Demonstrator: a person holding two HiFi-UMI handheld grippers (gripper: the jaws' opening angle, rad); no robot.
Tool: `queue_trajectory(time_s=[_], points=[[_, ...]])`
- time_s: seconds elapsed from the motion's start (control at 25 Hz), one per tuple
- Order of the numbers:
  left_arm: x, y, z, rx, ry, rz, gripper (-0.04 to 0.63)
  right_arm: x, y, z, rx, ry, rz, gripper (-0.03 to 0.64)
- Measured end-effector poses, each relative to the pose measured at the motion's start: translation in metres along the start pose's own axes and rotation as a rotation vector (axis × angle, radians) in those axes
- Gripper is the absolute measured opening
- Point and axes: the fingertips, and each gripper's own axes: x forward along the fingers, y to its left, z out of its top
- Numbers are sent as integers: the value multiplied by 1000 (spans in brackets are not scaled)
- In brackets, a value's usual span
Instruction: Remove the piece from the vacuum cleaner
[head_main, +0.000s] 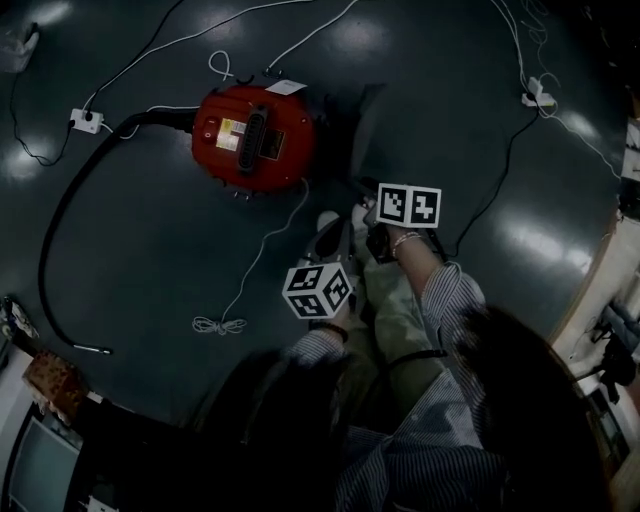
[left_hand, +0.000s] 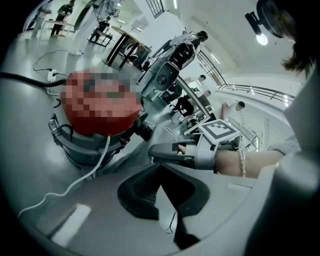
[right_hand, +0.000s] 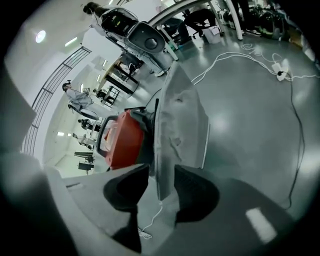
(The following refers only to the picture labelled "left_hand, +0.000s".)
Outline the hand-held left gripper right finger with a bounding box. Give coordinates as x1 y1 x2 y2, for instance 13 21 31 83
161 163 211 218

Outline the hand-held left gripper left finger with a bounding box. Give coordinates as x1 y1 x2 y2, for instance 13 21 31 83
116 162 164 221

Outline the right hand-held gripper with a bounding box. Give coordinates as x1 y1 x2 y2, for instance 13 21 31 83
147 119 241 171

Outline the person's right forearm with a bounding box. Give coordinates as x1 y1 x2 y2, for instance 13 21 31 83
213 134 302 179

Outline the long white desk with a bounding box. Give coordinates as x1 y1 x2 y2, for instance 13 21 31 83
174 74 217 136

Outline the red vacuum cleaner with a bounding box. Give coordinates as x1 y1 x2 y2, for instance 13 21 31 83
48 67 157 173

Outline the metal railing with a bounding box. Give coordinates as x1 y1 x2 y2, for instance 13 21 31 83
217 83 296 107

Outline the round wooden table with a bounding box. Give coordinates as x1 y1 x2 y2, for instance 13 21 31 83
101 24 149 71

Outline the white power strip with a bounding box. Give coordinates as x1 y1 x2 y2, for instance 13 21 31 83
46 69 59 83

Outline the window grille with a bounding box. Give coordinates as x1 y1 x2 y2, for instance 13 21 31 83
144 0 166 20

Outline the round ceiling light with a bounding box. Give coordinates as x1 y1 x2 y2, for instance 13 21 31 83
255 33 269 47

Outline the white table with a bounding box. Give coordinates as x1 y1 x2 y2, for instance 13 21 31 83
43 19 76 38

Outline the white cable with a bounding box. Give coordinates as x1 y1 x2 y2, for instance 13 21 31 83
17 135 112 218
163 126 186 143

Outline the thin black cable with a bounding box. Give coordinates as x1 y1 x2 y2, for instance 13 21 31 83
165 209 180 235

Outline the pearl bracelet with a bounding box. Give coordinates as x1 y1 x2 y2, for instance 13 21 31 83
237 149 247 178

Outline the black head-mounted camera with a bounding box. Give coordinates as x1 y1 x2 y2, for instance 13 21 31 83
244 11 266 36

